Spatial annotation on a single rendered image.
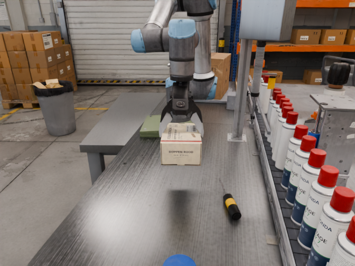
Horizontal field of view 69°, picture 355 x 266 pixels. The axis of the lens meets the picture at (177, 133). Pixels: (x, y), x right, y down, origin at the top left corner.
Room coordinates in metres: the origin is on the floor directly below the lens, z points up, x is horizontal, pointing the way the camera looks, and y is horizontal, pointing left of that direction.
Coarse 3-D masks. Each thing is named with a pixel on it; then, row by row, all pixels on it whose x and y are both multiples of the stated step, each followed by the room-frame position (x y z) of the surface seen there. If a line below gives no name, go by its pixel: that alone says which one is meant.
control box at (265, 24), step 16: (256, 0) 1.04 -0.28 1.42; (272, 0) 0.99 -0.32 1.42; (288, 0) 0.98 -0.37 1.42; (240, 16) 1.08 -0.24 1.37; (256, 16) 1.03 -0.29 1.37; (272, 16) 0.99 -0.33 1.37; (288, 16) 0.99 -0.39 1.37; (240, 32) 1.08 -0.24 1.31; (256, 32) 1.03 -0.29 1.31; (272, 32) 0.98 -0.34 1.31; (288, 32) 1.01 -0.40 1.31
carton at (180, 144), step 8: (168, 128) 0.79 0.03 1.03; (176, 128) 0.79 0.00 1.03; (184, 128) 0.79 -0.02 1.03; (192, 128) 0.79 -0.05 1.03; (168, 136) 0.73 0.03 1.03; (176, 136) 0.73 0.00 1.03; (184, 136) 0.73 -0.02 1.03; (192, 136) 0.73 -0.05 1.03; (200, 136) 0.73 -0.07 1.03; (168, 144) 0.68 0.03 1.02; (176, 144) 0.68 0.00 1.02; (184, 144) 0.68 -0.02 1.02; (192, 144) 0.68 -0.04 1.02; (200, 144) 0.68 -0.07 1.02; (168, 152) 0.68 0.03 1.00; (176, 152) 0.68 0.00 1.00; (184, 152) 0.68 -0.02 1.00; (192, 152) 0.68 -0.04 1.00; (200, 152) 0.68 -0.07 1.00; (168, 160) 0.68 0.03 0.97; (176, 160) 0.68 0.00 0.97; (184, 160) 0.68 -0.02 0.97; (192, 160) 0.68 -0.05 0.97; (200, 160) 0.68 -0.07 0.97
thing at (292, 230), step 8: (256, 112) 1.35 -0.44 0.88; (264, 128) 1.13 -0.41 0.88; (264, 136) 1.04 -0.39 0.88; (264, 144) 0.96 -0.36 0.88; (272, 160) 0.83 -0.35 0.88; (272, 168) 0.77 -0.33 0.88; (272, 176) 0.75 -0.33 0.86; (280, 176) 0.73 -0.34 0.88; (280, 184) 0.68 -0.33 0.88; (280, 192) 0.64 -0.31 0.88; (280, 200) 0.60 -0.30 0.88; (288, 208) 0.57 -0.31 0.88; (288, 216) 0.54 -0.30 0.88; (288, 224) 0.51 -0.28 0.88; (288, 232) 0.48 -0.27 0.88; (296, 232) 0.48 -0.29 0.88; (296, 240) 0.46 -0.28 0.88; (296, 248) 0.43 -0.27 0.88; (296, 256) 0.41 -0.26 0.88; (304, 256) 0.41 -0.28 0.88; (296, 264) 0.39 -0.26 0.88; (304, 264) 0.39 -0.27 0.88
